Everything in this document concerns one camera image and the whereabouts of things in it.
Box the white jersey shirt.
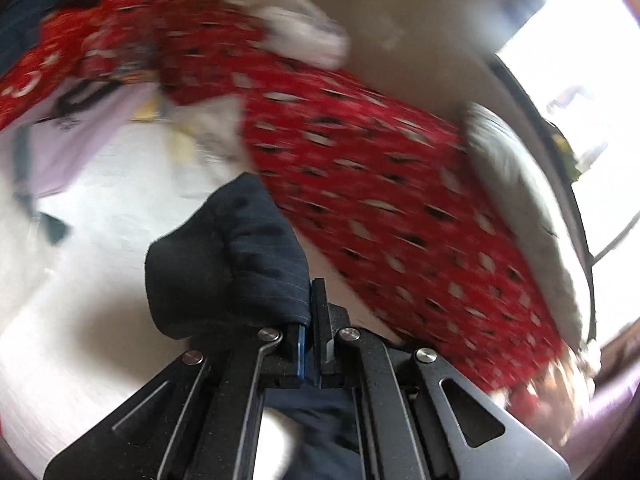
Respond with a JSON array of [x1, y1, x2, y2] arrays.
[[0, 79, 167, 202]]

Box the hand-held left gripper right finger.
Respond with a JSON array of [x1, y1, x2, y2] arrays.
[[311, 277, 572, 480]]

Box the grey pillow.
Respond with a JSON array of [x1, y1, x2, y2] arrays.
[[462, 102, 599, 357]]

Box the window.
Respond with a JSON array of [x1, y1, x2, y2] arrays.
[[494, 0, 640, 266]]

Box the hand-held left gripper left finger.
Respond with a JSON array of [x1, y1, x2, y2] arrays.
[[44, 324, 308, 480]]

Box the white crumpled cloth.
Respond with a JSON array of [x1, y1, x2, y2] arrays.
[[220, 0, 351, 70]]

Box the red patterned blanket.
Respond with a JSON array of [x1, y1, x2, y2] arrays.
[[0, 0, 576, 411]]

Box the navy pinstriped pants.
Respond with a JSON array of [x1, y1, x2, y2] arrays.
[[144, 171, 365, 480]]

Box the white quilted mattress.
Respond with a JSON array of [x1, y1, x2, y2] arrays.
[[0, 120, 361, 471]]

